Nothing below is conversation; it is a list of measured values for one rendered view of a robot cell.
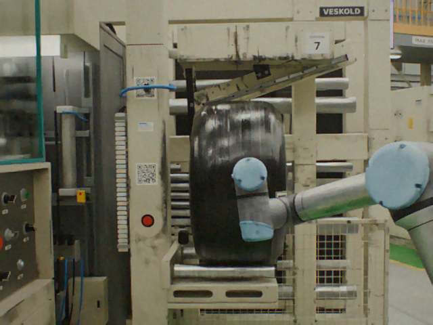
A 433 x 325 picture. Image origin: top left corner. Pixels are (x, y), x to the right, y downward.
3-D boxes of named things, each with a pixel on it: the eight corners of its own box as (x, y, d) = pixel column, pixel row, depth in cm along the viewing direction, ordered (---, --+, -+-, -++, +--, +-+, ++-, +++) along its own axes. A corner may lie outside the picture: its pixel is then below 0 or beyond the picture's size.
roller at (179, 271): (170, 263, 167) (172, 264, 171) (170, 277, 166) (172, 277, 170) (277, 263, 166) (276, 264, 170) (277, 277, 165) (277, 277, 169)
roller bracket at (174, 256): (161, 290, 163) (160, 260, 163) (176, 262, 203) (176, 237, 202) (171, 290, 163) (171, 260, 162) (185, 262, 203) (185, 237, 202)
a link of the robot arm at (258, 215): (290, 235, 122) (284, 189, 123) (259, 242, 114) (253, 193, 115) (265, 236, 127) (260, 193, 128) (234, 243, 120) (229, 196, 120)
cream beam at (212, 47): (176, 62, 196) (176, 24, 195) (184, 71, 221) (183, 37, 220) (335, 59, 194) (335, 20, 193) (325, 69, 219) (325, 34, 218)
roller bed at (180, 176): (150, 244, 214) (149, 173, 212) (156, 237, 228) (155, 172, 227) (197, 244, 213) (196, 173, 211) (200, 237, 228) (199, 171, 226)
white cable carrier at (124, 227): (118, 251, 176) (114, 112, 173) (121, 248, 180) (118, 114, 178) (130, 251, 175) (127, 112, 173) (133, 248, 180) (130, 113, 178)
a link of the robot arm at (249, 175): (235, 195, 115) (230, 158, 115) (235, 196, 126) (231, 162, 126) (270, 191, 114) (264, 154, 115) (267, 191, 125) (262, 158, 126)
